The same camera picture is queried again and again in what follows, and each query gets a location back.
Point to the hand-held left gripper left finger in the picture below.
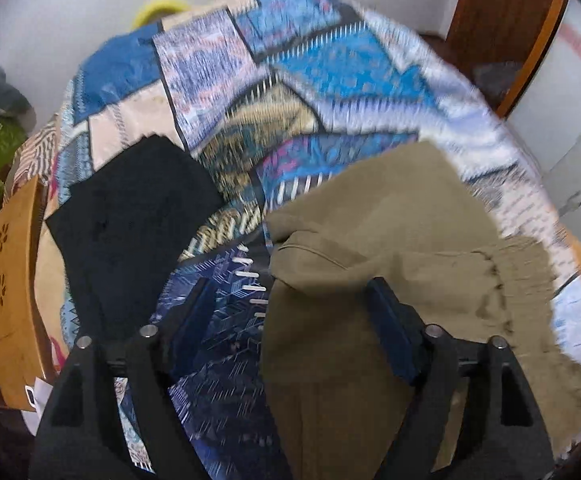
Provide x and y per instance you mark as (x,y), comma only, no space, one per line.
(190,315)

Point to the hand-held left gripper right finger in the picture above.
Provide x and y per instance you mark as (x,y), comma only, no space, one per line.
(390,327)

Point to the khaki pants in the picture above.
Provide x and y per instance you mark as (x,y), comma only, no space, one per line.
(370,240)

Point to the black pants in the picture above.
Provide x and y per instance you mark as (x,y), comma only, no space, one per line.
(120,220)

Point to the white sheet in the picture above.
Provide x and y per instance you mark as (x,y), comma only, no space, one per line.
(43,400)

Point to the striped cloth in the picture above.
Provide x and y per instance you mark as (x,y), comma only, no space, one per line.
(38,150)

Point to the blue patchwork blanket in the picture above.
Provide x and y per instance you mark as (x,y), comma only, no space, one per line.
(320,60)

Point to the grey plush cushion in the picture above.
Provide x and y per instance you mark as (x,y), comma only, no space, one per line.
(5,97)

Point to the yellow curved tube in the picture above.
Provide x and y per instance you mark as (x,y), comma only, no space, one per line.
(158,5)

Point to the brown wooden door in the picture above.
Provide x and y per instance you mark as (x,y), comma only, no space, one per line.
(500,10)

